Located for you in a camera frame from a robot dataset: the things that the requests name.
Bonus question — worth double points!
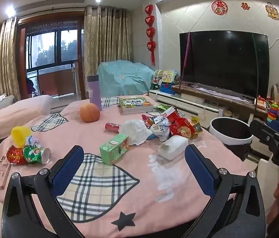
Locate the red and white box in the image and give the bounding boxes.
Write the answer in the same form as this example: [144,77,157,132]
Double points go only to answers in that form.
[161,106,181,122]

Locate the teal cloth covered furniture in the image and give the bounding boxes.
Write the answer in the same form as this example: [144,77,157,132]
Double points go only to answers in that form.
[97,60,155,97]

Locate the yellow brown snack packet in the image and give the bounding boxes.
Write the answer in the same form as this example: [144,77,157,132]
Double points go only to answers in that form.
[190,116,203,139]

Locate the black flat television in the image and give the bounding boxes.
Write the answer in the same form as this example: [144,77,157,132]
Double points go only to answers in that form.
[179,30,270,99]

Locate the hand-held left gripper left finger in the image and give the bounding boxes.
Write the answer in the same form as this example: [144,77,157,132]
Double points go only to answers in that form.
[1,145,85,238]

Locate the red knot decoration string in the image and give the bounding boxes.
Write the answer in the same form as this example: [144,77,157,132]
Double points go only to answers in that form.
[145,4,157,66]

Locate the red noodle packet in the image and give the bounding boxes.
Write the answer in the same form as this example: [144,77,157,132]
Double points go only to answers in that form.
[169,118,195,139]

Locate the white crumpled plastic bag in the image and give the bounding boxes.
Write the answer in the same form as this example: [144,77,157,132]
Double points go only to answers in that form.
[119,119,152,146]

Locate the cartoon figure wall sticker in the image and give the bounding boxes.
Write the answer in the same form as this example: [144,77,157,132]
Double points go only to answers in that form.
[265,2,279,21]

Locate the green drink carton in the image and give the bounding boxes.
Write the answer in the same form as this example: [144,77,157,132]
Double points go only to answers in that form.
[99,134,130,165]

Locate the brown framed balcony door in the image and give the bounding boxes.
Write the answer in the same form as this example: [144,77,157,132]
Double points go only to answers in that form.
[17,15,85,97]

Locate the green cover book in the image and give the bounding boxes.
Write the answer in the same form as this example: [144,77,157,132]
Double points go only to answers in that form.
[119,97,154,115]

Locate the white plastic box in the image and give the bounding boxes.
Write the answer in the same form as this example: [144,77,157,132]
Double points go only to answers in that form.
[157,135,189,161]

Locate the pink covered sofa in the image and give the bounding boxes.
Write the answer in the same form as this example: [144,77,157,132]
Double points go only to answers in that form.
[0,94,54,139]

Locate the red crushed snack cup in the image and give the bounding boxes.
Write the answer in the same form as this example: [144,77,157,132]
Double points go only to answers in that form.
[6,146,27,166]

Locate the ceiling air vent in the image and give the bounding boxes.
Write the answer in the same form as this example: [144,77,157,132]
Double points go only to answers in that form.
[14,0,87,14]

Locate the white trash bin black liner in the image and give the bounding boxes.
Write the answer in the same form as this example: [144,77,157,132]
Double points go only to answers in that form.
[209,117,253,161]

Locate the rainbow stacking ring toy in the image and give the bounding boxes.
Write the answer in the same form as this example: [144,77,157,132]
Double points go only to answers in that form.
[266,102,279,123]

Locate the pink toy remote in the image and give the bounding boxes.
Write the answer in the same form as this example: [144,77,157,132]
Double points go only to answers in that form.
[0,156,11,189]

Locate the orange fruit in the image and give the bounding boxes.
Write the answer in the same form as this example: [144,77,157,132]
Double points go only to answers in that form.
[80,103,101,123]

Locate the blue white wrapper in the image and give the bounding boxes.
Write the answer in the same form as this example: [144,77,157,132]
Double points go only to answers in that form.
[26,135,40,147]

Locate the round red wall sticker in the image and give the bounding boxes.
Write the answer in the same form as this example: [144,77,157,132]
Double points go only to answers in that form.
[212,0,228,15]

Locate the small red can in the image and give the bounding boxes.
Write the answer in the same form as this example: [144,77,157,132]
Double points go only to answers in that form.
[105,122,120,132]

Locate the pink ribbon strap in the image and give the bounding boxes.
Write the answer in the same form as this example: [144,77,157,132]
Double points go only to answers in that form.
[181,32,191,85]

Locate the white television cabinet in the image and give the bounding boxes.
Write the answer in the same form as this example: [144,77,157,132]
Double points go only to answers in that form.
[149,84,270,129]

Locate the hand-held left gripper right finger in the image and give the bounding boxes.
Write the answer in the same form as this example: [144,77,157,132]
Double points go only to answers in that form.
[184,144,269,238]

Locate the toy cash register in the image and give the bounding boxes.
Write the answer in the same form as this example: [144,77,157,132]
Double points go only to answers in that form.
[153,69,181,95]

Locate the red toy telephone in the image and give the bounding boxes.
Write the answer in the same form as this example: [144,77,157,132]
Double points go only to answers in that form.
[256,95,270,109]

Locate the purple thermos bottle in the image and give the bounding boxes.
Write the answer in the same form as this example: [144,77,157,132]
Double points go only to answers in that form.
[87,75,103,111]

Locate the pink blanket with plaid patches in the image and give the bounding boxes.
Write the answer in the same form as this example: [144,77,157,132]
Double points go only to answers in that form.
[0,95,254,238]

